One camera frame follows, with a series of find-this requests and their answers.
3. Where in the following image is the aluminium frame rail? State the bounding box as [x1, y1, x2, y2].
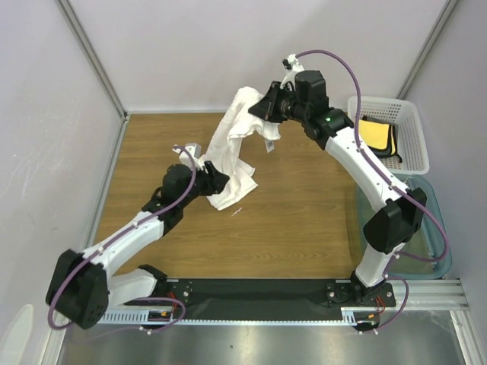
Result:
[53, 277, 473, 309]

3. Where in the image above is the aluminium corner post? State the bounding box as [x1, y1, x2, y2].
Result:
[55, 0, 129, 122]
[396, 0, 462, 100]

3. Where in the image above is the right aluminium corner post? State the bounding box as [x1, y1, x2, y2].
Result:
[396, 0, 462, 100]

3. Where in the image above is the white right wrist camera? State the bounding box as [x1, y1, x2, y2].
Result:
[280, 53, 304, 89]

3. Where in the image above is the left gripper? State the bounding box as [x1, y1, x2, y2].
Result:
[178, 160, 228, 208]

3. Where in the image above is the grey slotted cable duct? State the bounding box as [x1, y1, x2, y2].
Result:
[98, 307, 379, 326]

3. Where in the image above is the white towel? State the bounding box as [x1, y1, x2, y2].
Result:
[202, 87, 281, 211]

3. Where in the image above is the dark grey towel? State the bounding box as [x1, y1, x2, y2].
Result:
[359, 116, 403, 163]

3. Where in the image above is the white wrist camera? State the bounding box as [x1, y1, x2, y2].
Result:
[280, 53, 304, 89]
[172, 143, 203, 170]

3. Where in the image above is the white scrap on table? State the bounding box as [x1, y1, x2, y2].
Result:
[231, 207, 243, 217]

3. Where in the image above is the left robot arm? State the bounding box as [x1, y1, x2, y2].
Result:
[46, 161, 230, 329]

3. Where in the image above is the white perforated plastic basket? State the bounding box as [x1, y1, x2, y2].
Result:
[348, 96, 430, 175]

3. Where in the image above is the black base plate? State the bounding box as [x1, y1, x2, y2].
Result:
[165, 278, 396, 320]

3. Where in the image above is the left aluminium corner post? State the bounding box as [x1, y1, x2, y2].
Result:
[55, 0, 129, 122]

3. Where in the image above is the clear teal plastic bin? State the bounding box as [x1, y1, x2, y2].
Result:
[347, 175, 452, 280]

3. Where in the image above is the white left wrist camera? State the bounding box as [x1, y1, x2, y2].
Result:
[172, 143, 203, 170]

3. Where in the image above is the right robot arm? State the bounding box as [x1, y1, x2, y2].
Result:
[248, 70, 427, 306]

